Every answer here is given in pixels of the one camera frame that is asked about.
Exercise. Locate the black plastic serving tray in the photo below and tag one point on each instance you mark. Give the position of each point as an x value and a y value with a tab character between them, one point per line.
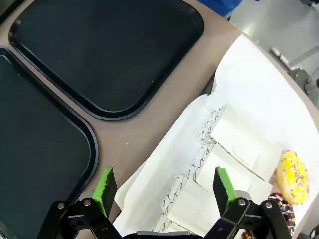
37	137
99	49

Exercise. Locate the yellow frosted sprinkle donut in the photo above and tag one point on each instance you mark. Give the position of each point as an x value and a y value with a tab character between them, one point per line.
294	176

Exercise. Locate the chocolate frosted sprinkle donut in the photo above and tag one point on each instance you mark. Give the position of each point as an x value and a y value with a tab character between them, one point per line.
286	211

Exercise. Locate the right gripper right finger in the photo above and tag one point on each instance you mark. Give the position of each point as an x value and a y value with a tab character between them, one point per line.
223	189

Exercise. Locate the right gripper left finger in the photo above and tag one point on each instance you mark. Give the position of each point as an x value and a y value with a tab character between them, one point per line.
106	191

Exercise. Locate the white paper liner sheet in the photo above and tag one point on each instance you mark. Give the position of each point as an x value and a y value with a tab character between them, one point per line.
249	82

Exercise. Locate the blue garment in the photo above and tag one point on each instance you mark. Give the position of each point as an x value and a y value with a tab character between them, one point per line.
219	6

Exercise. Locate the white box with script print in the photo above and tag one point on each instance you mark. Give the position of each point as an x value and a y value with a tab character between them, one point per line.
239	132
172	227
192	201
207	169

